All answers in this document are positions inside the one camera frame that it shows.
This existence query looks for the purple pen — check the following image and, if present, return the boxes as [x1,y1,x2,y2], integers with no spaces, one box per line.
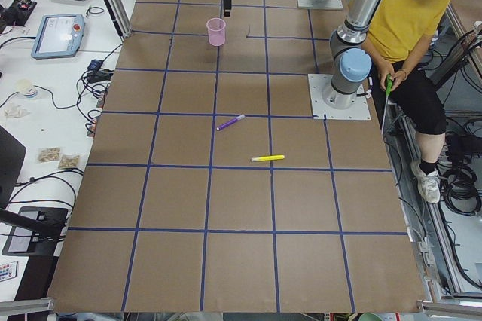
[216,114,246,131]

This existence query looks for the pink mesh cup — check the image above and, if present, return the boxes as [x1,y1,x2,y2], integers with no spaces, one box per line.
[206,18,226,47]

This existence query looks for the paper cup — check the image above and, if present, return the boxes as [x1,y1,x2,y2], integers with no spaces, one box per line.
[16,78,38,99]

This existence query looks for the yellow pen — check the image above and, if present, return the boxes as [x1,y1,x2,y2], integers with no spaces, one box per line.
[250,154,285,163]

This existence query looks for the near teach pendant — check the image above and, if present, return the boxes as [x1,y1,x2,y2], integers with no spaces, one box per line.
[31,14,85,60]

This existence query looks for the person in yellow shirt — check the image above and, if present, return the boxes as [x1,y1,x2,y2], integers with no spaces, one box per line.
[362,0,450,203]

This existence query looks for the snack bag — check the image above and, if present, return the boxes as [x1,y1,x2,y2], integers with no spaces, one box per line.
[58,154,81,169]
[36,147,62,163]

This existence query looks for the crumpled tissue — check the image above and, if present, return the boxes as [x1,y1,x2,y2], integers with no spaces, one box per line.
[4,103,30,118]

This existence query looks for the black tablet stand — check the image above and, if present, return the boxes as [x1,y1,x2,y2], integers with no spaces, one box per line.
[1,206,68,256]

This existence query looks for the remote control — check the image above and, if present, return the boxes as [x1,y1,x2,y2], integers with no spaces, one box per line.
[0,261,18,282]

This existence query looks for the green handled tool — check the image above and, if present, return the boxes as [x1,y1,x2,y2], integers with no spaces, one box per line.
[381,74,392,136]

